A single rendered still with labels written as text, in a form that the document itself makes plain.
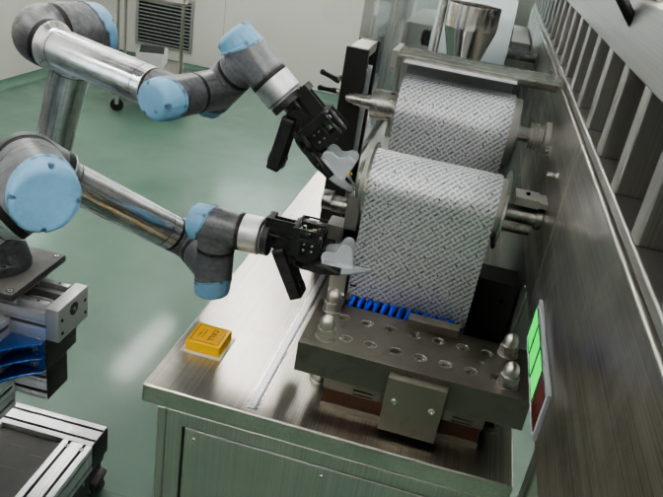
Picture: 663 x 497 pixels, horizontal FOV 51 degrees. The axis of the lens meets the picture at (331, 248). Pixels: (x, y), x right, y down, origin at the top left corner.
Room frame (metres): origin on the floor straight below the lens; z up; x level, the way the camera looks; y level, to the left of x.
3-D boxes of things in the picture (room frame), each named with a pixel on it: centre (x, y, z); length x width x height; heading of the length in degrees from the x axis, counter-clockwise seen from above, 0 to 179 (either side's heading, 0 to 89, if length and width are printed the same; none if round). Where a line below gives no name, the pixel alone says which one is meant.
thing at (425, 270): (1.17, -0.16, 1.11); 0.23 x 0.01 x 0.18; 81
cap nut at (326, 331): (1.02, -0.01, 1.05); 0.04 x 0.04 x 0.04
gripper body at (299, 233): (1.20, 0.07, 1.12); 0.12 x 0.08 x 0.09; 81
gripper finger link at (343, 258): (1.17, -0.03, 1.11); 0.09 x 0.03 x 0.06; 80
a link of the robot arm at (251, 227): (1.22, 0.15, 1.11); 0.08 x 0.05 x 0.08; 171
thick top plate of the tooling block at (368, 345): (1.04, -0.18, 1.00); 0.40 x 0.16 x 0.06; 81
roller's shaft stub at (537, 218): (1.20, -0.34, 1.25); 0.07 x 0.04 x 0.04; 81
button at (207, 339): (1.12, 0.21, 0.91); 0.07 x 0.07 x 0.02; 81
